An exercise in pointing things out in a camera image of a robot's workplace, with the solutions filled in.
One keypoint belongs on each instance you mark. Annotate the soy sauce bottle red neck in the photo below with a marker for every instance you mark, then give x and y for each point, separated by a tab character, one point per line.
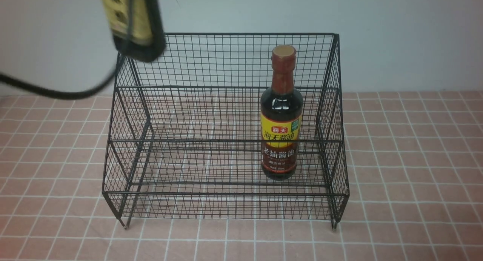
281	108

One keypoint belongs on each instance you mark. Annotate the vinegar bottle with gold cap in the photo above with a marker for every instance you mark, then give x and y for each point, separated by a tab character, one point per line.
136	28

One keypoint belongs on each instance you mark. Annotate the pink checkered tablecloth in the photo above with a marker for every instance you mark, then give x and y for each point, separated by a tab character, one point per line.
414	166

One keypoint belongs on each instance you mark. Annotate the black wire mesh rack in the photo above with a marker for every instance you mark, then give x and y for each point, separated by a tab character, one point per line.
185	138

